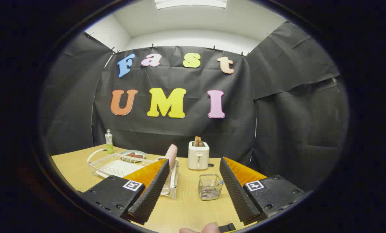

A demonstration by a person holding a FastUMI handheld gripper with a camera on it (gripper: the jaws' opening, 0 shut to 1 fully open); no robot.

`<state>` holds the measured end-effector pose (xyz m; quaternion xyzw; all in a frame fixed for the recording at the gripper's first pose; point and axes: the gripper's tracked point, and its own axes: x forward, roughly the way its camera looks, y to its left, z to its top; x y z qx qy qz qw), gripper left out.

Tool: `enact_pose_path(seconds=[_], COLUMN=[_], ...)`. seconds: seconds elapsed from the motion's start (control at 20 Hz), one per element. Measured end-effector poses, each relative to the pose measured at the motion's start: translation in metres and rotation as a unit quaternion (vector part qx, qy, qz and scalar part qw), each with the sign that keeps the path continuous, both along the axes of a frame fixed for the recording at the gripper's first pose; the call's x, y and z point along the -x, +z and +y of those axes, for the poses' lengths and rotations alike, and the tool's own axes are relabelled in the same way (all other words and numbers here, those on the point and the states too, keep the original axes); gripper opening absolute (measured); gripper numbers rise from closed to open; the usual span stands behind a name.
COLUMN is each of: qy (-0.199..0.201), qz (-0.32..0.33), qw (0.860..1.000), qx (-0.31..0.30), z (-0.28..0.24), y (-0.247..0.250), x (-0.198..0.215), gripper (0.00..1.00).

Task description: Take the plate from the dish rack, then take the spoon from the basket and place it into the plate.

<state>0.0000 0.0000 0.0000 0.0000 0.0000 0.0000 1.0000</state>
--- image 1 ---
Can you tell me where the white wire dish rack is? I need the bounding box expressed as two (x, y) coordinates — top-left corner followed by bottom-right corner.
(87, 148), (180, 200)

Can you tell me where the green clear bottle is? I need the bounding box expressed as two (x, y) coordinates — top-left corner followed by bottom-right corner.
(105, 129), (115, 154)

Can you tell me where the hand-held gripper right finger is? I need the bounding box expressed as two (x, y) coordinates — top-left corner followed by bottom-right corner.
(219, 157), (306, 226)

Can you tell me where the white drain tray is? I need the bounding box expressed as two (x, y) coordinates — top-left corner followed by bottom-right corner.
(96, 160), (145, 178)

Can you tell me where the white toaster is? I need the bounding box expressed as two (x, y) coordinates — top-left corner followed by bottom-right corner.
(188, 141), (210, 170)

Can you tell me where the pink plate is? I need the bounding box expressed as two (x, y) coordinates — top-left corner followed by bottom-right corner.
(165, 144), (178, 172)

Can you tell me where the green plate with sausages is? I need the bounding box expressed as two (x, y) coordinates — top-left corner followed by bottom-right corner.
(120, 150), (146, 160)

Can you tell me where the metal wire basket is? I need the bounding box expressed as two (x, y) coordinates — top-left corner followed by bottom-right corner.
(199, 174), (224, 201)

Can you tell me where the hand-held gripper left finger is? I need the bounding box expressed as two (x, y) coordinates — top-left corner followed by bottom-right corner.
(80, 158), (170, 226)

